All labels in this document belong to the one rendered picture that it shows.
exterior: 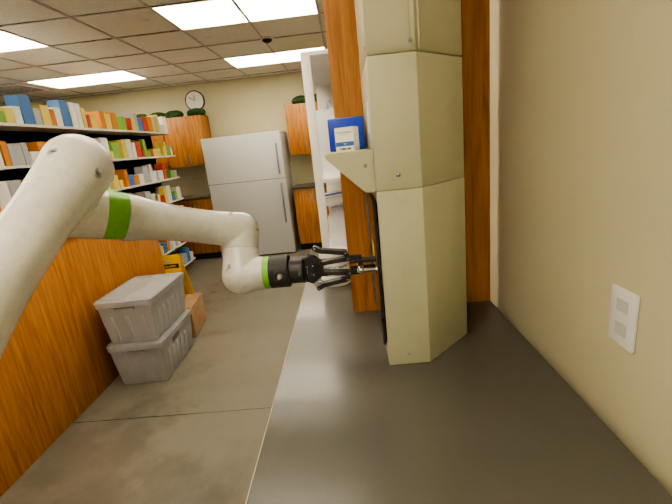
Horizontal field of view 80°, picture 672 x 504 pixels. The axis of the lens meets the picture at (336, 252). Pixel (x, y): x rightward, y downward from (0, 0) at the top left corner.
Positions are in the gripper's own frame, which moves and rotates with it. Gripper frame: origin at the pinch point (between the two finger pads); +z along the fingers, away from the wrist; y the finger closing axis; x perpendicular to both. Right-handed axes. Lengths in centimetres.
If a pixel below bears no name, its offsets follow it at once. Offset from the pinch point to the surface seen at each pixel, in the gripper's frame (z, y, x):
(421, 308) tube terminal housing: 13.9, -10.2, -11.0
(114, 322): -172, -70, 143
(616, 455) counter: 42, -26, -47
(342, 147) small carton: -2.6, 32.1, -1.7
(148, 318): -147, -70, 143
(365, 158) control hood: 2.6, 29.2, -10.8
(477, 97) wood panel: 41, 43, 26
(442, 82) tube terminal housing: 23, 45, -4
